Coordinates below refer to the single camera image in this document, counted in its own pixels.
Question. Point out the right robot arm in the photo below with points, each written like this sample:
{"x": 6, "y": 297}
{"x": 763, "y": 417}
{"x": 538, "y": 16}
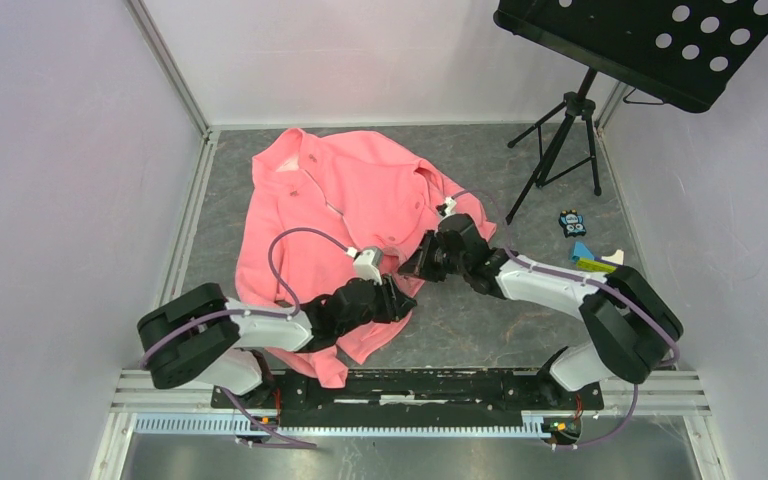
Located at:
{"x": 631, "y": 329}

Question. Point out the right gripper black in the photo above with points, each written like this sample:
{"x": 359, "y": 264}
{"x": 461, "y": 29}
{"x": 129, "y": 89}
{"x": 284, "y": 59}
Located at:
{"x": 420, "y": 265}

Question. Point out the black music stand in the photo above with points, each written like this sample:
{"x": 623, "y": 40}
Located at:
{"x": 683, "y": 53}

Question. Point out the small black blue toy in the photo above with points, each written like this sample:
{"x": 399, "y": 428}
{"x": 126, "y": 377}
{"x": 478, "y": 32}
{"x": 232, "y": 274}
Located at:
{"x": 572, "y": 223}

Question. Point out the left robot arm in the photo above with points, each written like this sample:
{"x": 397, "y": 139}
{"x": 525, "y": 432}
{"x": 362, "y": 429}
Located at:
{"x": 206, "y": 336}

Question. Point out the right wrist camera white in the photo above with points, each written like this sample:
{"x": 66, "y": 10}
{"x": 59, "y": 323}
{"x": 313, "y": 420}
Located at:
{"x": 446, "y": 208}

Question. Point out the blue yellow small object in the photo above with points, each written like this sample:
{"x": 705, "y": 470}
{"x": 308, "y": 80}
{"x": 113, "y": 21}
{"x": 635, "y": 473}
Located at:
{"x": 585, "y": 260}

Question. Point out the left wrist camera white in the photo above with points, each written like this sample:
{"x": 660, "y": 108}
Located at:
{"x": 366, "y": 263}

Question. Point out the pink zip-up jacket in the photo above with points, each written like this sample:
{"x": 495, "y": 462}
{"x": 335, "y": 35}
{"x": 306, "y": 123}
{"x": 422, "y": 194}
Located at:
{"x": 314, "y": 196}

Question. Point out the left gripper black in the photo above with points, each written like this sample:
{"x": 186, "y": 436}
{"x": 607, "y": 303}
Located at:
{"x": 394, "y": 305}

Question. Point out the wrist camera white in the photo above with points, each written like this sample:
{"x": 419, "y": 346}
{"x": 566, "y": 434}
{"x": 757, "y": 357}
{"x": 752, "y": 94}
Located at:
{"x": 446, "y": 208}
{"x": 366, "y": 263}

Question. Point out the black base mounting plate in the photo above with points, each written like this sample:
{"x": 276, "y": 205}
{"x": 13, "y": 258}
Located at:
{"x": 493, "y": 397}

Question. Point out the white object behind arm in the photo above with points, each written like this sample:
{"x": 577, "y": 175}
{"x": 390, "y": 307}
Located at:
{"x": 616, "y": 258}

